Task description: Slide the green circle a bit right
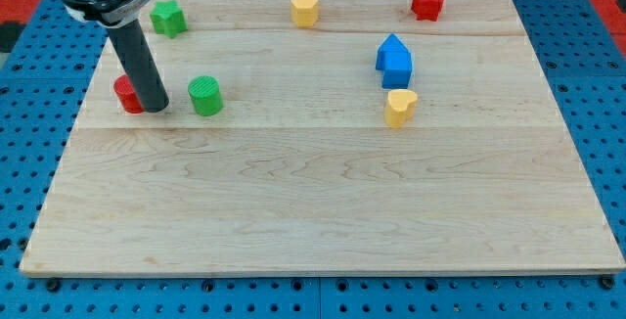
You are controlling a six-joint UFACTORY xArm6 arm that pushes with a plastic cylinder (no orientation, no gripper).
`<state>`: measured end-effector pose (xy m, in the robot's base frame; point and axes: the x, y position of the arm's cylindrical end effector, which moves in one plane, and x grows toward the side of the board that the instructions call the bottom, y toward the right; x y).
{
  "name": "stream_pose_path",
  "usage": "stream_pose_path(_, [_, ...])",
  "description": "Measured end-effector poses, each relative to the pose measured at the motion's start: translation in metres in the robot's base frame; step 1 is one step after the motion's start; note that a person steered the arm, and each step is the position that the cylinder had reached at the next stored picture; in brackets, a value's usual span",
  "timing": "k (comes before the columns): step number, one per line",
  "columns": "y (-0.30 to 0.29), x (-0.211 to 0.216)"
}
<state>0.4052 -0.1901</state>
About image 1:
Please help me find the red star block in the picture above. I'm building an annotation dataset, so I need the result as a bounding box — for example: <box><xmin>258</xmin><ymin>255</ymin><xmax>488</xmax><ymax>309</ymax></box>
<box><xmin>411</xmin><ymin>0</ymin><xmax>445</xmax><ymax>22</ymax></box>

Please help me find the yellow hexagon block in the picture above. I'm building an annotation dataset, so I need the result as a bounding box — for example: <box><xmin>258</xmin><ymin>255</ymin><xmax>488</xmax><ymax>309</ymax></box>
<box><xmin>291</xmin><ymin>0</ymin><xmax>319</xmax><ymax>27</ymax></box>

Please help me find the green star block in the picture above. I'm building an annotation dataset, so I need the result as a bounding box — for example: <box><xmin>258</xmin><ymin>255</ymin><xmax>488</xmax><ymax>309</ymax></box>
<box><xmin>150</xmin><ymin>0</ymin><xmax>188</xmax><ymax>38</ymax></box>

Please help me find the red cylinder block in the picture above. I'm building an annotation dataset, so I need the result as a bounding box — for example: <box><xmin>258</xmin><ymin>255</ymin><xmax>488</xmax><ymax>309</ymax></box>
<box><xmin>113</xmin><ymin>74</ymin><xmax>144</xmax><ymax>114</ymax></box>

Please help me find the light wooden board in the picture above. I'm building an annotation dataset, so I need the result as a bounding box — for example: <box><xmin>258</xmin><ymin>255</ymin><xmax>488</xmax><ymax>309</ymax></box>
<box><xmin>21</xmin><ymin>0</ymin><xmax>625</xmax><ymax>278</ymax></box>

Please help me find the yellow heart block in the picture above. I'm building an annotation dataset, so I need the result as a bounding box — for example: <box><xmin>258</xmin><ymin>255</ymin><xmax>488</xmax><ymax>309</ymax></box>
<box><xmin>383</xmin><ymin>89</ymin><xmax>419</xmax><ymax>128</ymax></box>

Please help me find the blue triangle block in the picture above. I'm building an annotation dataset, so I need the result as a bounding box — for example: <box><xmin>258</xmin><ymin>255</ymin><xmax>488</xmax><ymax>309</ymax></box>
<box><xmin>375</xmin><ymin>33</ymin><xmax>409</xmax><ymax>70</ymax></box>

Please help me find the green cylinder block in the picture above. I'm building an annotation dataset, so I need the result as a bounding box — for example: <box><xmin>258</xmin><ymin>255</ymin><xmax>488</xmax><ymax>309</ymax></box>
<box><xmin>188</xmin><ymin>75</ymin><xmax>223</xmax><ymax>116</ymax></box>

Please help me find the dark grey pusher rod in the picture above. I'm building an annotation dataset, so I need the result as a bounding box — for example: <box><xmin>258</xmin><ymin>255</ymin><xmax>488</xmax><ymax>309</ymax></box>
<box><xmin>107</xmin><ymin>20</ymin><xmax>169</xmax><ymax>113</ymax></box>

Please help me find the blue cube block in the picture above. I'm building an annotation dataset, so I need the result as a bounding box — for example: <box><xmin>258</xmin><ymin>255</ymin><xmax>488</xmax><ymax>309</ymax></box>
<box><xmin>378</xmin><ymin>51</ymin><xmax>413</xmax><ymax>89</ymax></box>

